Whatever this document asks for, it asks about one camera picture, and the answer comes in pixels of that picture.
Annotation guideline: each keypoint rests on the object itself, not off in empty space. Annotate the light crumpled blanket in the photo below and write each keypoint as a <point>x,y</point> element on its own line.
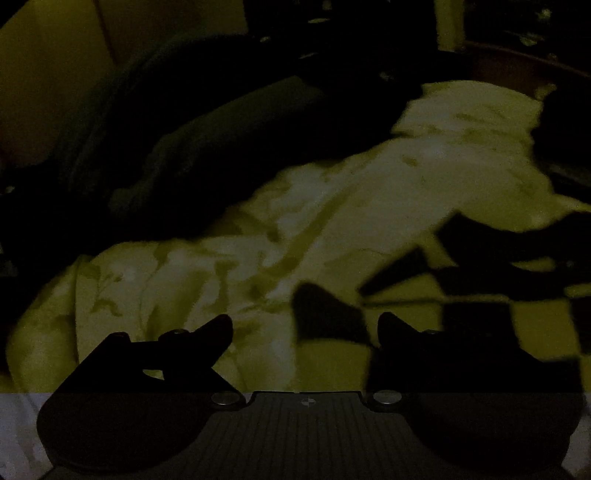
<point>369,194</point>

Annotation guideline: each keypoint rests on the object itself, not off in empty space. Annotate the dark cloth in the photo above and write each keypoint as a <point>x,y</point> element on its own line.
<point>565,129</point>
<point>207,129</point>

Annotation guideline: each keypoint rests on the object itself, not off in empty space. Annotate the black and white checkered garment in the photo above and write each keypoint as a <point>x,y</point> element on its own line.
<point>535,323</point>

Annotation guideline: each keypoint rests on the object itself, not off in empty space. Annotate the brown wooden furniture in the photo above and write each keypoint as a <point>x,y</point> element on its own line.
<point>517,64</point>

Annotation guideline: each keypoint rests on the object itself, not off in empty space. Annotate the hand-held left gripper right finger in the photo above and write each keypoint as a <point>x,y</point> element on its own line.
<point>392,334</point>

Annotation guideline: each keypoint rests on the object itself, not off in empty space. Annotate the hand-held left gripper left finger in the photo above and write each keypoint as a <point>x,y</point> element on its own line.
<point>217,334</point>

